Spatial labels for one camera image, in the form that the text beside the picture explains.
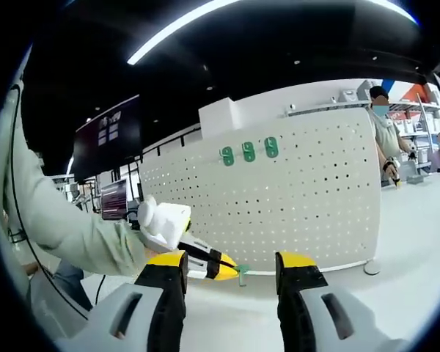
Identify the green hook assembly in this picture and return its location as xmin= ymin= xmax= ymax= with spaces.
xmin=219 ymin=145 xmax=236 ymax=167
xmin=263 ymin=136 xmax=281 ymax=159
xmin=235 ymin=263 xmax=251 ymax=288
xmin=241 ymin=141 xmax=257 ymax=164

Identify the round white stand foot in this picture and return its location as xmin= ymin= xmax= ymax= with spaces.
xmin=363 ymin=260 xmax=383 ymax=276

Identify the long ceiling light strip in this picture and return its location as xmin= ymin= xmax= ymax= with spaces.
xmin=127 ymin=0 xmax=419 ymax=67

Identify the white square pillar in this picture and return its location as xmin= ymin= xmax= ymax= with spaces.
xmin=198 ymin=96 xmax=240 ymax=140

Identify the dark wall display screen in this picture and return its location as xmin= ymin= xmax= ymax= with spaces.
xmin=70 ymin=92 xmax=142 ymax=183

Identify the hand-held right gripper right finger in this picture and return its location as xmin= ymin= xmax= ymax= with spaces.
xmin=274 ymin=251 xmax=408 ymax=352

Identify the person's jeans leg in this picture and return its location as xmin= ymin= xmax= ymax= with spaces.
xmin=52 ymin=261 xmax=95 ymax=313

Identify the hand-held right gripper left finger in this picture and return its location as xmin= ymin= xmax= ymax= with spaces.
xmin=65 ymin=250 xmax=190 ymax=352

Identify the white storage shelf rack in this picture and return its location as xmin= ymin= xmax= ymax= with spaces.
xmin=339 ymin=78 xmax=440 ymax=174

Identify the thin black cable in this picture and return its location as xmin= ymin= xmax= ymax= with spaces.
xmin=95 ymin=274 xmax=108 ymax=306

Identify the white perforated mounting plate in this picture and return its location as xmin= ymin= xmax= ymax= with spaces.
xmin=138 ymin=108 xmax=384 ymax=276

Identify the dark computer monitor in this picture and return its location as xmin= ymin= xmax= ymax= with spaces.
xmin=100 ymin=178 xmax=129 ymax=221

